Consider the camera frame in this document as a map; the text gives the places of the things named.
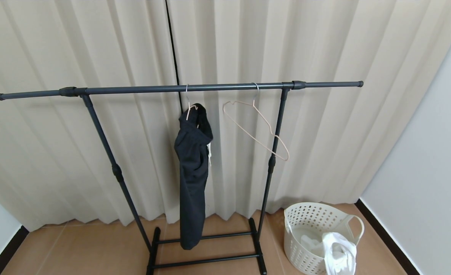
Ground white laundry basket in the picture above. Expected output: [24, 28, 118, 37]
[284, 202, 365, 275]

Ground pink clothes hanger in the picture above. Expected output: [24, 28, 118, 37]
[222, 83, 290, 162]
[185, 84, 199, 122]

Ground black clothes rack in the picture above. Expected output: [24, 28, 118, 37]
[0, 80, 364, 275]

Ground white garment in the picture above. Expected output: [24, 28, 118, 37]
[300, 232, 358, 275]

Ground black shorts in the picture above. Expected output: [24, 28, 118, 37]
[174, 103, 214, 251]

